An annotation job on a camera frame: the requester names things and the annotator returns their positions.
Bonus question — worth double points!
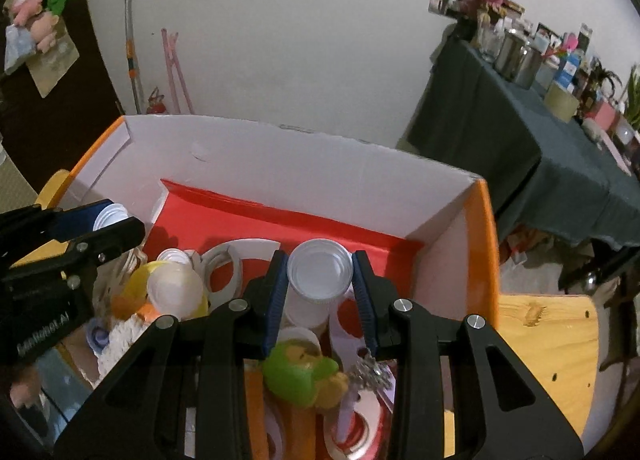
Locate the pink dustpan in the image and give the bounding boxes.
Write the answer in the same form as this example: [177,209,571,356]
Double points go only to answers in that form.
[160,28,195,115]

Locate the white lace cloth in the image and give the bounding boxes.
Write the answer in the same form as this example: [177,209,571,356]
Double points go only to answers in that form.
[95,312,166,381]

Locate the orange white cardboard box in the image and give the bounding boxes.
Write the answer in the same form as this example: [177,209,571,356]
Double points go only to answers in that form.
[35,114,501,460]

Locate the grey mop pole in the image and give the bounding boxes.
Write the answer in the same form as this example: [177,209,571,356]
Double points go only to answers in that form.
[122,0,146,115]

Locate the white bottle cap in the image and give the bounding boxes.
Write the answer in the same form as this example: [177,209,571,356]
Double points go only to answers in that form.
[157,248,193,265]

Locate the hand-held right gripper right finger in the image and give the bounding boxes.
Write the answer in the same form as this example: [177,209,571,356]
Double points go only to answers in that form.
[351,250,586,460]

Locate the grey white scissors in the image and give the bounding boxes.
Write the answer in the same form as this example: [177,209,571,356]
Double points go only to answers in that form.
[197,240,246,301]

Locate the small spiky plant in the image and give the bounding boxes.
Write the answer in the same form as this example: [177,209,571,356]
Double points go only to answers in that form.
[590,62,621,100]

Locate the translucent round container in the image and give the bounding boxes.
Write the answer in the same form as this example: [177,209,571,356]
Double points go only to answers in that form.
[147,262,206,318]

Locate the metal pot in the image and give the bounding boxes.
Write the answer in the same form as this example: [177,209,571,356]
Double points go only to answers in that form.
[515,44,544,89]
[495,30,531,80]

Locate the white plastic cup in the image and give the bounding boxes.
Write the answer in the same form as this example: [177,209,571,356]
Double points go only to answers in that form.
[286,238,353,335]

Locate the pink box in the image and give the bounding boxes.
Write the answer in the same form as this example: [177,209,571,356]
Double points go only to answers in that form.
[585,102,618,133]

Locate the green yellow rubber toy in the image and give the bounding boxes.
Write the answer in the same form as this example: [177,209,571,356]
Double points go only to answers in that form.
[261,340,351,411]

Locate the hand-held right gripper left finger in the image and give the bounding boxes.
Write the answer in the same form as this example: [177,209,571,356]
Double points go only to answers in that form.
[52,249,291,460]

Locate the orange plastic packet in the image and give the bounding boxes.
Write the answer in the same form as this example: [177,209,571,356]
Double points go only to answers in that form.
[245,370,318,460]

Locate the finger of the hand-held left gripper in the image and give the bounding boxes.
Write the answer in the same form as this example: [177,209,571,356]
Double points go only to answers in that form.
[0,199,117,261]
[0,217,146,291]

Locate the light blue plastic pouch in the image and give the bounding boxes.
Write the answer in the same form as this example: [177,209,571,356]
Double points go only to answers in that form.
[4,24,38,74]

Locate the dark cloth side table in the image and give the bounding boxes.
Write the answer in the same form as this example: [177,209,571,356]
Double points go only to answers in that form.
[397,32,640,251]

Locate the blue white small lid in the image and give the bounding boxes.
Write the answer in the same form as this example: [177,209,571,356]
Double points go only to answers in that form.
[86,320,113,353]

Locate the blue white box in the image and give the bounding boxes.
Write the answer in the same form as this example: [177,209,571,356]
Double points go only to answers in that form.
[555,57,583,93]

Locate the glass jar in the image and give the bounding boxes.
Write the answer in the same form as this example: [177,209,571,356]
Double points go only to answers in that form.
[475,20,503,64]

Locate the potted snake plant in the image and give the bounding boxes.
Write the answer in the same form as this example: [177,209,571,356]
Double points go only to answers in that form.
[612,64,640,145]

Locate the brown paper sheet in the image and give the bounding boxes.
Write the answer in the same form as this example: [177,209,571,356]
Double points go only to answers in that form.
[25,30,81,98]

